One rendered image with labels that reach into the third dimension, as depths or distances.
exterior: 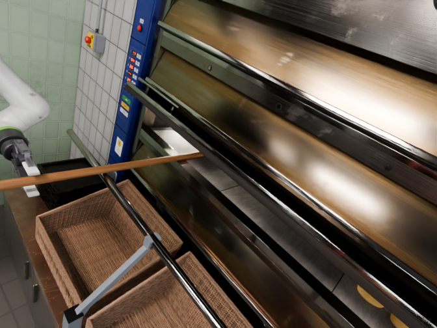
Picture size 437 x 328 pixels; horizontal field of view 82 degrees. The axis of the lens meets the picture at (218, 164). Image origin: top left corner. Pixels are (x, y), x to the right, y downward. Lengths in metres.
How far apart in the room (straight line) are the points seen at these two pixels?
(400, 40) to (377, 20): 0.08
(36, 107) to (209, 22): 0.75
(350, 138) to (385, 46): 0.25
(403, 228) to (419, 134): 0.25
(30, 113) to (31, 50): 0.98
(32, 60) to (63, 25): 0.30
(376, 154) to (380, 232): 0.21
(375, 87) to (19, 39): 1.95
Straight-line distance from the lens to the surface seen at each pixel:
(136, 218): 0.92
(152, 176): 1.45
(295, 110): 0.88
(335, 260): 0.76
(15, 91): 1.21
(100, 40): 1.86
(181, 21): 1.27
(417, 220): 0.85
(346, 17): 0.88
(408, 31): 0.83
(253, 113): 0.98
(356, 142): 0.82
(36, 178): 0.99
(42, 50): 2.16
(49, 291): 1.46
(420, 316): 0.78
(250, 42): 1.01
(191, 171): 1.23
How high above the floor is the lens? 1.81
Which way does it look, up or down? 27 degrees down
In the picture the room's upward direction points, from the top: 23 degrees clockwise
